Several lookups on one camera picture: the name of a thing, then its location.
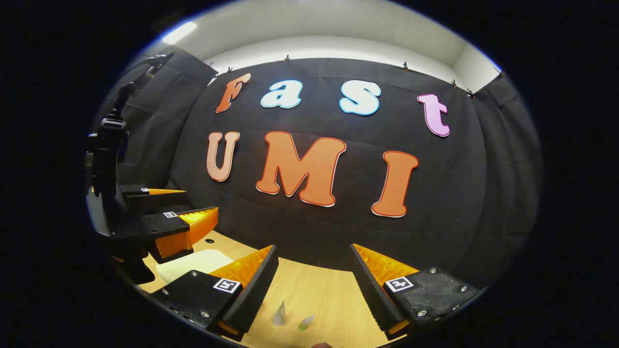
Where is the pale yellow suitcase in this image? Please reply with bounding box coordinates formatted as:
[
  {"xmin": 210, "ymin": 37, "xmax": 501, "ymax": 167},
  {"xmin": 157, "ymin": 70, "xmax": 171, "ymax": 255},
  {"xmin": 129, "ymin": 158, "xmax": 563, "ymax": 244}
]
[{"xmin": 156, "ymin": 249, "xmax": 236, "ymax": 286}]

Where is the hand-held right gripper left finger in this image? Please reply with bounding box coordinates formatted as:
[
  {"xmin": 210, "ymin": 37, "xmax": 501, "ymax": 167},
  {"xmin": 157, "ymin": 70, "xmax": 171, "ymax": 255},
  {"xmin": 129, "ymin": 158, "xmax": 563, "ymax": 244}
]
[{"xmin": 151, "ymin": 244, "xmax": 280, "ymax": 341}]

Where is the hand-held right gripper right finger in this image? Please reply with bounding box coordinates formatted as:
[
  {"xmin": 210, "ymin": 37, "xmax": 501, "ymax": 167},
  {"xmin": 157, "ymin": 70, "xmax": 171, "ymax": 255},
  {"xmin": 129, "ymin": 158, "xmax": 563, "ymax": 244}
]
[{"xmin": 349, "ymin": 243, "xmax": 484, "ymax": 341}]

